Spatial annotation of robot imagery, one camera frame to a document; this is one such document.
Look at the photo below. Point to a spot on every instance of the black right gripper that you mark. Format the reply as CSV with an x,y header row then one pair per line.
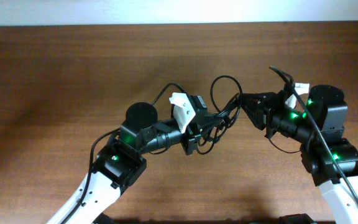
x,y
269,117

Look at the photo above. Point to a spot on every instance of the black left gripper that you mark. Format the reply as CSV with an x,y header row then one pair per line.
x,y
193,132

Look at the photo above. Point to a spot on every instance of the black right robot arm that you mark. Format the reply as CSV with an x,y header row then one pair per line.
x,y
314,116

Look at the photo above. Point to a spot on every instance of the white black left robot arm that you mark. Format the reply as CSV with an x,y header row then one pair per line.
x,y
120,162

